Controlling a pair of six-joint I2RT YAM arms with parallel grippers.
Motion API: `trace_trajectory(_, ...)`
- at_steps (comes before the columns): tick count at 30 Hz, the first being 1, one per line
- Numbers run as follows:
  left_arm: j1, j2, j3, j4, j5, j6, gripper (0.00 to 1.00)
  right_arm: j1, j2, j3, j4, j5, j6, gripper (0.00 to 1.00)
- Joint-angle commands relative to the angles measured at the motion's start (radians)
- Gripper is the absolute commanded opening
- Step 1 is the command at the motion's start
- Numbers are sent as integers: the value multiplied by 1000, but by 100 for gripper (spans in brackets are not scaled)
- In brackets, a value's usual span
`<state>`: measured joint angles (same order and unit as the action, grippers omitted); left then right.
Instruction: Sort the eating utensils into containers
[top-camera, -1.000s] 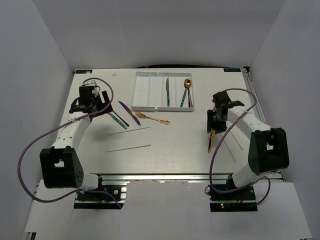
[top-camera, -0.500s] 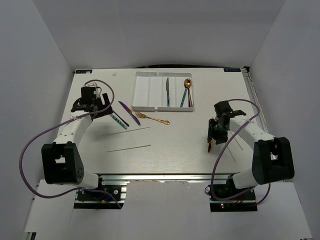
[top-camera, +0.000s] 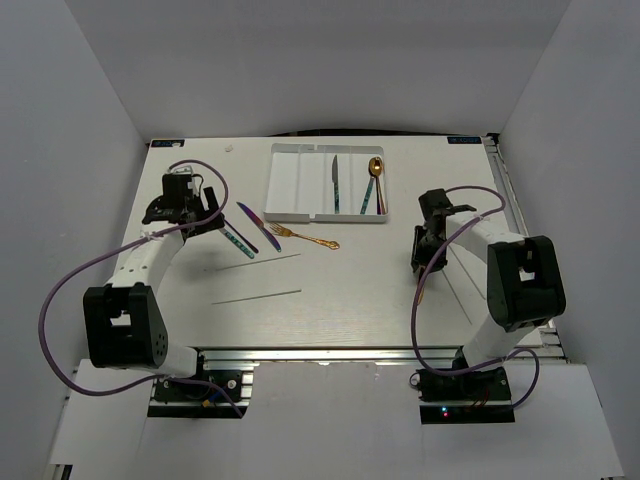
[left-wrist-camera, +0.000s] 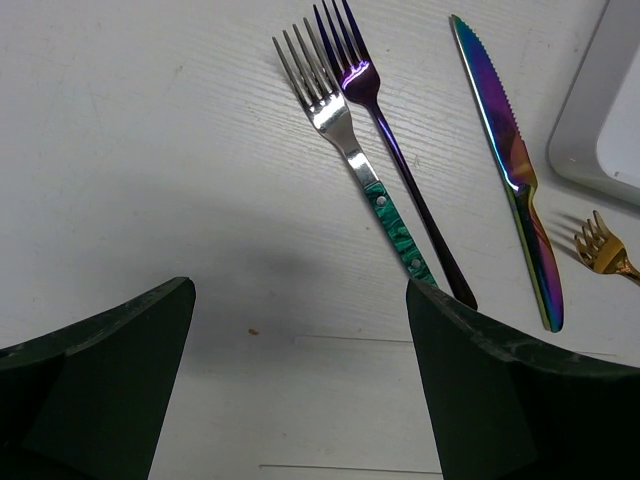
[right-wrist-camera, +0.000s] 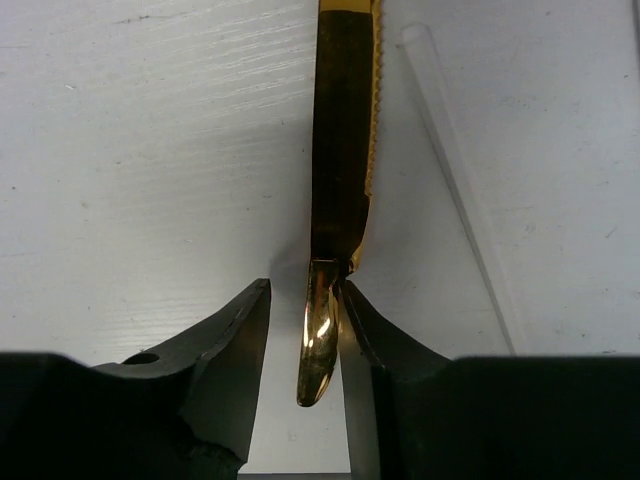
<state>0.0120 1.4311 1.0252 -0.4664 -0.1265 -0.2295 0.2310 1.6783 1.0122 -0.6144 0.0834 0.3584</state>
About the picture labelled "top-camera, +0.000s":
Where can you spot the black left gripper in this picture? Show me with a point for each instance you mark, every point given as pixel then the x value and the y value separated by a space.
pixel 210 202

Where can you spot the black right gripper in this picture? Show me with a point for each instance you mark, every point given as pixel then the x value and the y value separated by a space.
pixel 419 257

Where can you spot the purple iridescent spoon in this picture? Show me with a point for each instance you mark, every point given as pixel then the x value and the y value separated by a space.
pixel 380 197

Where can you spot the silver spoon teal handle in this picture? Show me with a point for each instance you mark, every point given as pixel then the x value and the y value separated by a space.
pixel 367 195

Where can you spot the gold spoon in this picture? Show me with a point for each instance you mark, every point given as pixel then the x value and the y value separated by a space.
pixel 376 167

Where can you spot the purple iridescent knife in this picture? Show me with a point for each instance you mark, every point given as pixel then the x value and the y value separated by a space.
pixel 259 223

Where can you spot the silver fork teal handle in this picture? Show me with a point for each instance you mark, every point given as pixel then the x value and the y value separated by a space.
pixel 238 244

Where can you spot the silver knife teal handle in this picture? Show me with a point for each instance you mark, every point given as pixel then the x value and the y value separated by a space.
pixel 335 182

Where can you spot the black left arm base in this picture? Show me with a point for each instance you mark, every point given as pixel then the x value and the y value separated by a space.
pixel 223 388

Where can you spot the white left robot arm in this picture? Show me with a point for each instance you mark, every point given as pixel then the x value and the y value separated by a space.
pixel 124 325

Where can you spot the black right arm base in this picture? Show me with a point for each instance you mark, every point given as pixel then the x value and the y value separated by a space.
pixel 482 397

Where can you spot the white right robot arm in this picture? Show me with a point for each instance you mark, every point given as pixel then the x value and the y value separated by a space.
pixel 524 288

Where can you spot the gold ornate fork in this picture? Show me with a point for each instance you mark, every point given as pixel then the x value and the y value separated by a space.
pixel 282 231

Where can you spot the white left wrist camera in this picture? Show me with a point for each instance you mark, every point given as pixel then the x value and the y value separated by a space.
pixel 183 177

